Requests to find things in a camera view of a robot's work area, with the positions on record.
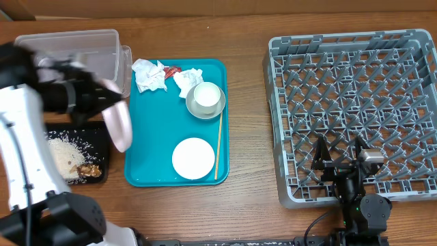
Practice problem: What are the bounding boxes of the brown food scraps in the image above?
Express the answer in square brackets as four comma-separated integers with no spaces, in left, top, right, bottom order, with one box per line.
[70,164,102,178]

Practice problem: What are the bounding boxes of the grey plastic dish rack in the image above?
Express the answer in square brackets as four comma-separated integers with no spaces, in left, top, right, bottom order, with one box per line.
[264,29,436,208]

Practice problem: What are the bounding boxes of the red snack wrapper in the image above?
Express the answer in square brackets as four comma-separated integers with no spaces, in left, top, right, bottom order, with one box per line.
[163,66,182,80]

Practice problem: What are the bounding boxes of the wooden chopstick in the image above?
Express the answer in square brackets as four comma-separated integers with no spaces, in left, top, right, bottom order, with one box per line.
[214,112,223,180]

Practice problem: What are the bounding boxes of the large pink plate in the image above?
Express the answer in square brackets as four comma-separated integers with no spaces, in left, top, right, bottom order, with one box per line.
[100,79,132,152]

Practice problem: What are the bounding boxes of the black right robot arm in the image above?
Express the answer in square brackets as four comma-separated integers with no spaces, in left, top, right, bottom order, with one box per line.
[311,137,392,236]

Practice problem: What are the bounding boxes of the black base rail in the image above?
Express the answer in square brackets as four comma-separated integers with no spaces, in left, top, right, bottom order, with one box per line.
[139,233,390,246]

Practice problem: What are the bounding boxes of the white rice pile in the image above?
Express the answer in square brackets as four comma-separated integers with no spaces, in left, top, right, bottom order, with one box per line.
[48,138,100,180]

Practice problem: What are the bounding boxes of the teal plastic tray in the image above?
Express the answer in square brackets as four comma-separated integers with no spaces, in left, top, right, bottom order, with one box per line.
[124,59,230,187]

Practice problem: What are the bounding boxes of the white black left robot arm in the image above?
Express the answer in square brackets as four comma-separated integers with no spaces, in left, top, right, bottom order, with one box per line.
[1,42,147,245]

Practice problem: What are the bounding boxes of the large white napkin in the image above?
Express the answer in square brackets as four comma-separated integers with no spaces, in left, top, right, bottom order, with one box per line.
[132,59,167,93]

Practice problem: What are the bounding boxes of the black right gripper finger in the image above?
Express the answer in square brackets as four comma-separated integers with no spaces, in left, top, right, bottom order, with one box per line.
[354,135,369,160]
[311,137,333,170]

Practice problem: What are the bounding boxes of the black plastic tray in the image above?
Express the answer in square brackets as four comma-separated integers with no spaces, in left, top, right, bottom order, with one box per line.
[46,121,111,185]

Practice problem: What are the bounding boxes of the brown cardboard backdrop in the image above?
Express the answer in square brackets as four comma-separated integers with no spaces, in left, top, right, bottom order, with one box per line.
[1,0,436,21]

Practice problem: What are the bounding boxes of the white ceramic cup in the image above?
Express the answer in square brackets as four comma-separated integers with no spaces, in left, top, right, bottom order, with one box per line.
[193,82,221,114]

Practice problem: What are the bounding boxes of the clear plastic bin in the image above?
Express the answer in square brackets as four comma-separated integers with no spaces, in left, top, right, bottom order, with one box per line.
[14,29,132,98]

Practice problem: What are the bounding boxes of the grey saucer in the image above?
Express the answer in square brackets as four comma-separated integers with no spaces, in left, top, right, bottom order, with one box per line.
[186,87,226,120]

